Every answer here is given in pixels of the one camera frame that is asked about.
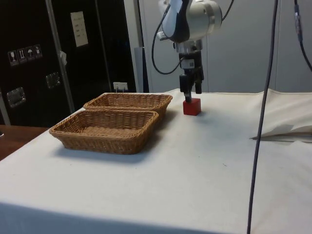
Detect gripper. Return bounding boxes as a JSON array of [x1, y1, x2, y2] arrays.
[[179, 51, 205, 103]]

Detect red cube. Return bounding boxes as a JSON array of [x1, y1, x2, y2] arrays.
[[183, 98, 202, 116]]

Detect wicker basket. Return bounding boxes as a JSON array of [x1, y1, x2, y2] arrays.
[[49, 109, 159, 156], [83, 92, 174, 120]]

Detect pale lockers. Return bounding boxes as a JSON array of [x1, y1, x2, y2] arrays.
[[123, 0, 312, 95]]

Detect black cabinet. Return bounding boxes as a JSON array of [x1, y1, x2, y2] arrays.
[[0, 0, 137, 128]]

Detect black cable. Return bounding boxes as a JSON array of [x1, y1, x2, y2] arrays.
[[293, 0, 312, 70], [151, 0, 182, 75], [246, 0, 279, 234]]

